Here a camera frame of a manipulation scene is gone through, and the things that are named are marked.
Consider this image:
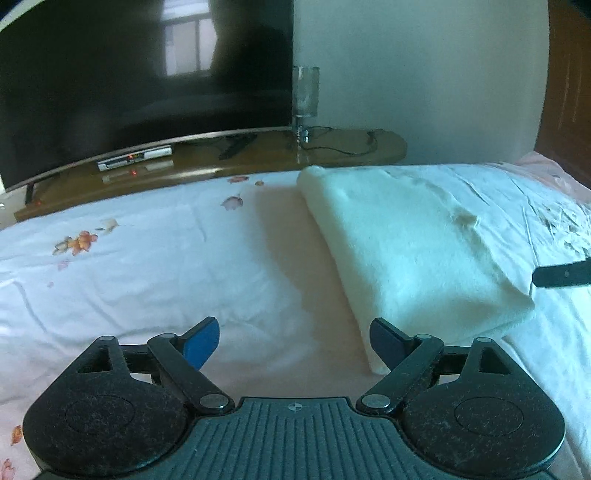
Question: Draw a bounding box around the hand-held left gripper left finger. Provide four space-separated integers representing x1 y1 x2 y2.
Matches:
76 316 236 416

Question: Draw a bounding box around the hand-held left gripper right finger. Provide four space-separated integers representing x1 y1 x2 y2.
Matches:
362 318 513 416

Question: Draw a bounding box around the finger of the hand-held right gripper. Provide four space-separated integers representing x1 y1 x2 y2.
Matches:
531 260 591 290

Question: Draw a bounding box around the white fleece cloth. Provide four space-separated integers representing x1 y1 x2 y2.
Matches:
295 165 536 376

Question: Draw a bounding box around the white floral bed sheet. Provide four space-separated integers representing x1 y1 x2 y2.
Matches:
0 161 591 480

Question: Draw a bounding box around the wooden headboard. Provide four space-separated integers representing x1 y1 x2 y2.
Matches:
533 0 591 185

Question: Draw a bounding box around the black remote control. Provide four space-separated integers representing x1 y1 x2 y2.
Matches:
218 134 257 160

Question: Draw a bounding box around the silver set-top box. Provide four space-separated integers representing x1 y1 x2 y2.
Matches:
97 145 174 171

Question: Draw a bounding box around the wooden television stand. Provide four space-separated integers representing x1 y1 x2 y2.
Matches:
14 127 408 222

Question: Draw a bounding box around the clear drinking glass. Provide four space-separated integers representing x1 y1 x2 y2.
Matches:
291 65 321 144

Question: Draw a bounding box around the black television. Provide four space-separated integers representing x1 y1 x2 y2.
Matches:
0 0 296 192

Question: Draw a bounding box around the black cable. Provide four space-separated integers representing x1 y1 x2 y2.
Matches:
300 127 384 155

